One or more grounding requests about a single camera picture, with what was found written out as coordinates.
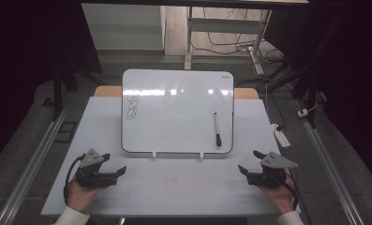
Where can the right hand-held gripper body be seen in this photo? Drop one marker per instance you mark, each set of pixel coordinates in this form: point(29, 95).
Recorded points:
point(272, 162)

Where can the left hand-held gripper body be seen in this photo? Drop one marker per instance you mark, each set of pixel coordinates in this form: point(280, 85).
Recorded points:
point(88, 173)

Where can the person's left hand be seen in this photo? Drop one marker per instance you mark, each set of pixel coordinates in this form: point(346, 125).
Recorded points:
point(79, 197)

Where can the person's right hand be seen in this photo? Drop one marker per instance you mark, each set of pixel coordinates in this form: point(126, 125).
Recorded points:
point(283, 198)

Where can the white whiteboard stand foot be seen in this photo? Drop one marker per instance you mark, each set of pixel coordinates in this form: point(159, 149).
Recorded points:
point(154, 155)
point(201, 156)

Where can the black and white marker pen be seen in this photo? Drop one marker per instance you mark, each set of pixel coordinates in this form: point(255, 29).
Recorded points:
point(217, 128)

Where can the small white adapter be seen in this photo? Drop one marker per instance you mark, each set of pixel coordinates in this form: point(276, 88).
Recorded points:
point(303, 112)

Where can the wooden board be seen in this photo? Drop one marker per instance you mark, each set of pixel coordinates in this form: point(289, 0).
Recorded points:
point(107, 91)

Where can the white whiteboard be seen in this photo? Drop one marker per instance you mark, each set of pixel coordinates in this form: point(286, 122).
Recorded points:
point(174, 118)

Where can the black metal stand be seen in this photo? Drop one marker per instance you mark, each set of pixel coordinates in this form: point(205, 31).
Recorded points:
point(308, 90)
point(60, 90)

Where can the white panel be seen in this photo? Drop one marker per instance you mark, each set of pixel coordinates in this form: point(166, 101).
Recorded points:
point(122, 26)

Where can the aluminium rail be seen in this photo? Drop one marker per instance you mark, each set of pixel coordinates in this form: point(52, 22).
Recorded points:
point(329, 172)
point(30, 165)

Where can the white metal desk frame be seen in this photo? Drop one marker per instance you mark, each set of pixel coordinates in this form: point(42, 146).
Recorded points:
point(224, 25)

